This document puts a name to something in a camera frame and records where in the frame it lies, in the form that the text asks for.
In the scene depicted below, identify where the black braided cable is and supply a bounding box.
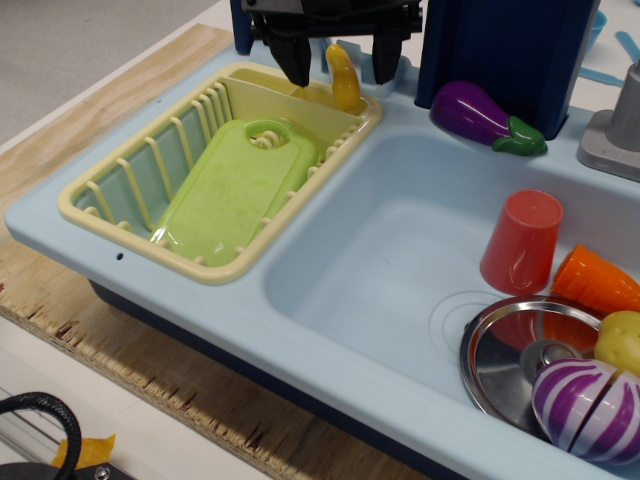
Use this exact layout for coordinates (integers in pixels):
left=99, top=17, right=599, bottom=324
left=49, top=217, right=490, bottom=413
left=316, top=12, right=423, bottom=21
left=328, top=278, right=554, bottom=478
left=0, top=391, right=83, bottom=480

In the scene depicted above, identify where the light blue toy sink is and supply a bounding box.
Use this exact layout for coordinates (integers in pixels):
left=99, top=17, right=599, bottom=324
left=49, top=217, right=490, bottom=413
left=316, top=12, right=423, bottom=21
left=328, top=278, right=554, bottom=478
left=2, top=36, right=639, bottom=479

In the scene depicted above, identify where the orange toy carrot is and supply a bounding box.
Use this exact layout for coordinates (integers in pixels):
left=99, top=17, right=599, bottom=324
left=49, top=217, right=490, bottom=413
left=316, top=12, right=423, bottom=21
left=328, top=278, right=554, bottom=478
left=551, top=244, right=639, bottom=314

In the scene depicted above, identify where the purple striped toy onion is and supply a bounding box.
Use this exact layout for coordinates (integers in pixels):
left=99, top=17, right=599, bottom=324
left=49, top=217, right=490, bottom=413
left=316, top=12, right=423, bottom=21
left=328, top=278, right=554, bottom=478
left=532, top=359, right=639, bottom=466

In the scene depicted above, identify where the dark metal bracket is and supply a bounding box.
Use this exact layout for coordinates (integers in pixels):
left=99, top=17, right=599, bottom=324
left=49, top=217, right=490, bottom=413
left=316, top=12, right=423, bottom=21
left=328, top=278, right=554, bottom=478
left=1, top=462, right=133, bottom=480

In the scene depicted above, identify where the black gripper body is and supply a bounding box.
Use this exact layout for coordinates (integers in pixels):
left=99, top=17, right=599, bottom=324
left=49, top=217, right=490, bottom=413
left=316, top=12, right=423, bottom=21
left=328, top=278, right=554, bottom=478
left=241, top=0, right=423, bottom=38

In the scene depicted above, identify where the red plastic cup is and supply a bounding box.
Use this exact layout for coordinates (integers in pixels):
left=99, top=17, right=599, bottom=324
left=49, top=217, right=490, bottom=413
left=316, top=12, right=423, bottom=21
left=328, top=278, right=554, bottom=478
left=480, top=190, right=564, bottom=295

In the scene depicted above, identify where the grey toy faucet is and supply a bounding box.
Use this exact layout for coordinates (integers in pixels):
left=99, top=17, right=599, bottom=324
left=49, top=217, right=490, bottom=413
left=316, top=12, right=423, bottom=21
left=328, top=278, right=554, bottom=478
left=577, top=63, right=639, bottom=182

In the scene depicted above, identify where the silver metal pot lid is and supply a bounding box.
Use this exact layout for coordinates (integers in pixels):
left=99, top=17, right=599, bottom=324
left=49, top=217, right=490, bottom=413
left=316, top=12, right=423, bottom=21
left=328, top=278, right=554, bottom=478
left=460, top=296, right=604, bottom=440

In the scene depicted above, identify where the green plastic cutting board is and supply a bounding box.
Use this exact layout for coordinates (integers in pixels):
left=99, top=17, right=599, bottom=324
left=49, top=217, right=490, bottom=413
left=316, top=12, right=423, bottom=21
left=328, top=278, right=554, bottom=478
left=150, top=119, right=318, bottom=267

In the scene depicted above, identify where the purple toy eggplant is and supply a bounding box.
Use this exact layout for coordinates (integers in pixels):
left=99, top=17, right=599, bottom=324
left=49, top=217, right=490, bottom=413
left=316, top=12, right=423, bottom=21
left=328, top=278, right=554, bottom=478
left=430, top=80, right=548, bottom=156

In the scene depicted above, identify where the dark blue sink back panel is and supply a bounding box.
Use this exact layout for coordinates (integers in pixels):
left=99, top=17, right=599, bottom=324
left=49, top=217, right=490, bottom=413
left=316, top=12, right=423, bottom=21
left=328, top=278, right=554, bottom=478
left=415, top=0, right=599, bottom=140

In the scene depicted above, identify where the light blue toy spatula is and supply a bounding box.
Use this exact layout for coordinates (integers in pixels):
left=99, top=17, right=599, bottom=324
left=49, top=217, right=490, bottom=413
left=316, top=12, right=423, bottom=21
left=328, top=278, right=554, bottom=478
left=615, top=31, right=640, bottom=64

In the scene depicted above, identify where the cream dish drying rack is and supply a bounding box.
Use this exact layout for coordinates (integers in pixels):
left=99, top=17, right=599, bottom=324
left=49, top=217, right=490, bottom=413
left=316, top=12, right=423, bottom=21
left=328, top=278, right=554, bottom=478
left=58, top=62, right=383, bottom=284

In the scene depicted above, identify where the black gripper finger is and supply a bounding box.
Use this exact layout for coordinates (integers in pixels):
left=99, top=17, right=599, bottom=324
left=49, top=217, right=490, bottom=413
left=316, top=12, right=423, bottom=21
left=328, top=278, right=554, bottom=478
left=251, top=13, right=311, bottom=87
left=372, top=16, right=420, bottom=85

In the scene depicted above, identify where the yellow handled toy knife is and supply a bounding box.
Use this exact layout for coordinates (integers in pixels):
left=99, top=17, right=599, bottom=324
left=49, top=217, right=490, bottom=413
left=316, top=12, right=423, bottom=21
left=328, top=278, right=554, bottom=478
left=325, top=44, right=361, bottom=111

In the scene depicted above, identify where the wooden base board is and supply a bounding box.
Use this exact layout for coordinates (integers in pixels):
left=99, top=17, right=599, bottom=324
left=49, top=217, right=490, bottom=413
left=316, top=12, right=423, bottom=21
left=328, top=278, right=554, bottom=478
left=1, top=20, right=417, bottom=479

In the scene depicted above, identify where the yellow toy potato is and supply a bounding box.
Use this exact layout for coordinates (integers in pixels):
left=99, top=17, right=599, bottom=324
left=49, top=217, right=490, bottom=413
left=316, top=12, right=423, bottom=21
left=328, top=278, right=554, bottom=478
left=594, top=311, right=639, bottom=377

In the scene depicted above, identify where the yellow tape piece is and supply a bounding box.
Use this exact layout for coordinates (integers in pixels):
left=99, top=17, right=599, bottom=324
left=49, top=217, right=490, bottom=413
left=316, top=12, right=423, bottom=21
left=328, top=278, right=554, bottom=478
left=50, top=434, right=117, bottom=470

